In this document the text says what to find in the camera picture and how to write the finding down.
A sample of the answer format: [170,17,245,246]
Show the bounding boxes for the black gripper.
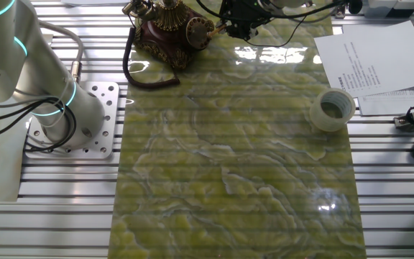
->
[221,0,271,40]

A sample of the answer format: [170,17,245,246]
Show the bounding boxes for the antique red rotary phone base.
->
[132,0,216,70]

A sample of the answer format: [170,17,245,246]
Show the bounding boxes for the brass and red phone handset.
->
[121,0,160,22]

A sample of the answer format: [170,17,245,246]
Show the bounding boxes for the clear packing tape roll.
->
[308,88,357,132]

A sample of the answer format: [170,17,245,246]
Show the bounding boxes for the grey metal block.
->
[363,0,414,19]

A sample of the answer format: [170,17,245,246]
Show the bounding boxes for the green marble pattern mat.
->
[108,0,368,259]

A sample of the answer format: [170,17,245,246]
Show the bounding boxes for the printed instruction paper sheet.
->
[313,20,414,98]

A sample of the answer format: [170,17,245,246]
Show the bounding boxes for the paper sheet with table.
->
[357,88,414,117]

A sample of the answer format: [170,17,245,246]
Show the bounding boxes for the black gripper cable bundle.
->
[195,0,348,47]

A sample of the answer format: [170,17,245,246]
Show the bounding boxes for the dark red coiled phone cord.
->
[122,27,181,90]

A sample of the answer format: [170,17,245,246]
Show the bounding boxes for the wrist camera bracket black knob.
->
[336,0,364,15]

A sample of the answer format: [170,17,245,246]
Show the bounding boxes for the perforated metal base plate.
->
[24,81,121,160]

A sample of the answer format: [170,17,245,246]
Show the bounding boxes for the grey robot hose with connector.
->
[36,19,85,84]

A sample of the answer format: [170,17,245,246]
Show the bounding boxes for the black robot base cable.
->
[0,95,78,152]

